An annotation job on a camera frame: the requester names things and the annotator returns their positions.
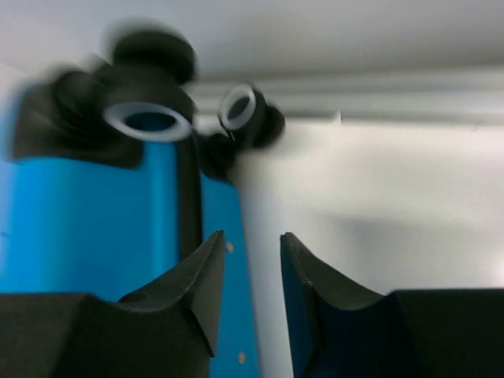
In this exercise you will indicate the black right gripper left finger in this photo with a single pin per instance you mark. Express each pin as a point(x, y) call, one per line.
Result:
point(167, 328)

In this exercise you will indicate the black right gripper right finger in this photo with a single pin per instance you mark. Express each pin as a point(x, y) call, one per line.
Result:
point(338, 328)

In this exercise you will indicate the blue suitcase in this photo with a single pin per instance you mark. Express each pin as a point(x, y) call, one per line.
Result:
point(108, 181)

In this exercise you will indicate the aluminium table frame rail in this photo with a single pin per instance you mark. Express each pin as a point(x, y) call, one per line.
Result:
point(473, 97)

